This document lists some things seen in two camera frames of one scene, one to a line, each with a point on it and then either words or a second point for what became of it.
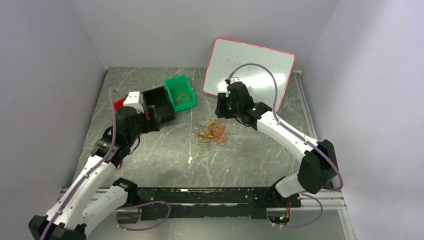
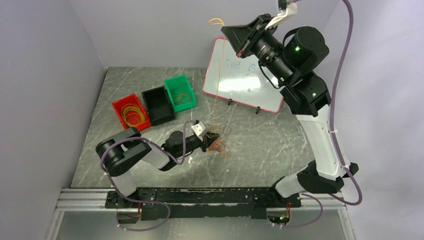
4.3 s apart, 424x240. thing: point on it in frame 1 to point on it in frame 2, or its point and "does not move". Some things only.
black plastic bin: x=159 y=98 does not move
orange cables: x=212 y=132 to x=217 y=145
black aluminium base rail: x=191 y=202 does not move
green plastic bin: x=181 y=93 does not move
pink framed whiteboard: x=227 y=54 does not move
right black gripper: x=220 y=111 to x=241 y=37
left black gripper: x=151 y=125 to x=208 y=138
